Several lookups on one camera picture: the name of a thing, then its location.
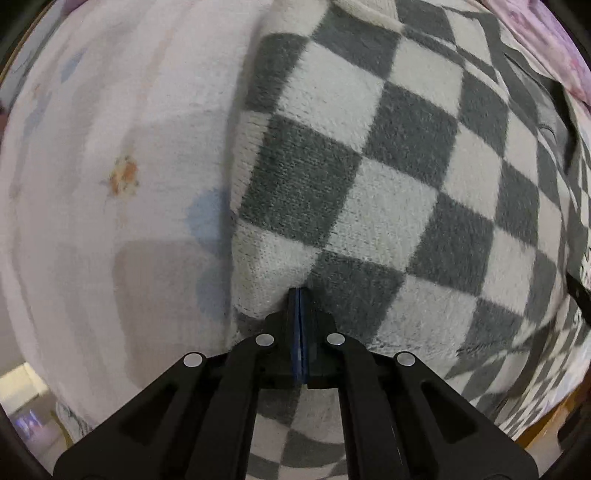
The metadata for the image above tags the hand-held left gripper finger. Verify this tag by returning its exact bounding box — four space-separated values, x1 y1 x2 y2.
300 288 539 480
54 287 301 480

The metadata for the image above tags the grey white checkered sweater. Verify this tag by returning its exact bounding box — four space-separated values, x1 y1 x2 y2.
228 0 591 480

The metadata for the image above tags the pink floral quilt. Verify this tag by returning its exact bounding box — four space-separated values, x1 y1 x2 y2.
480 0 591 107

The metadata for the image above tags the cardboard box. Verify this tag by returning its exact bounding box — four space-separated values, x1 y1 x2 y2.
0 362 49 418

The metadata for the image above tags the white blue printed blanket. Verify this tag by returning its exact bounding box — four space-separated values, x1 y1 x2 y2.
0 0 335 462

